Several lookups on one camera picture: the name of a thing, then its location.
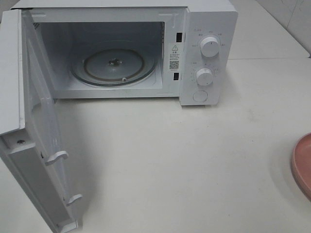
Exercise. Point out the white microwave knob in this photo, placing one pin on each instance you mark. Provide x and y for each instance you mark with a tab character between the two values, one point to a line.
209	46
204	77

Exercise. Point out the white microwave door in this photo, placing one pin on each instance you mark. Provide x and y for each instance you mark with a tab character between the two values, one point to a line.
30	141

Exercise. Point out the pink round plate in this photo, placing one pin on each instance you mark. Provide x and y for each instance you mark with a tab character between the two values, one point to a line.
301	164

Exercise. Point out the glass microwave turntable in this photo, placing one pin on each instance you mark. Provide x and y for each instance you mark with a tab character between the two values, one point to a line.
113	67

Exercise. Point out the white microwave oven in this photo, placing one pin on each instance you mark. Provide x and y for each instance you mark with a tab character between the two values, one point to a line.
171	30

